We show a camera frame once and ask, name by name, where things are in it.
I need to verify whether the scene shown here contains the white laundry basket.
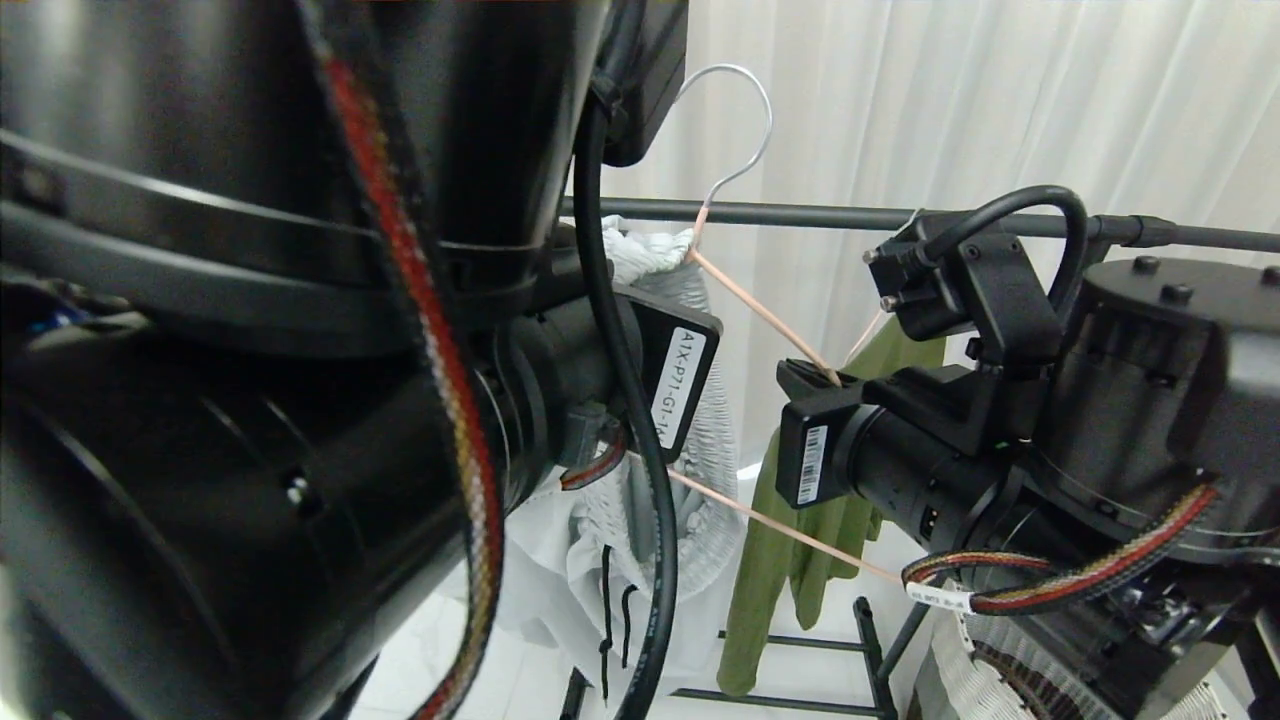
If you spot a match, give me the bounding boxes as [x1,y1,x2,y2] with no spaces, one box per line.
[905,605,1231,720]

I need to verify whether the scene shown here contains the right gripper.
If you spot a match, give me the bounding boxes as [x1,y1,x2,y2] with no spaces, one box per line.
[775,362,1033,546]

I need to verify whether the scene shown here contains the white curtain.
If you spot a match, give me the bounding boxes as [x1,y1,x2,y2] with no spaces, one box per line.
[560,0,1280,501]

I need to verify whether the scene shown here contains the black clothes rack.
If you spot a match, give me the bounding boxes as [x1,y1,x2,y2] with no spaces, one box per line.
[558,197,1280,720]

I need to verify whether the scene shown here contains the pale grey shorts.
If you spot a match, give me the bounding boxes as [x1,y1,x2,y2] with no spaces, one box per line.
[440,215,746,701]

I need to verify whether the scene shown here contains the green long-sleeved shirt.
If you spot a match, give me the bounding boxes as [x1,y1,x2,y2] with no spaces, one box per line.
[717,315,946,698]

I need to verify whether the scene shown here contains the pink clothes hanger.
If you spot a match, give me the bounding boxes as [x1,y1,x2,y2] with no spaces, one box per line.
[665,63,906,586]
[840,208,923,369]

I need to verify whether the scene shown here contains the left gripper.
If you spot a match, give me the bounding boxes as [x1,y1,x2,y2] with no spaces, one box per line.
[480,285,723,511]

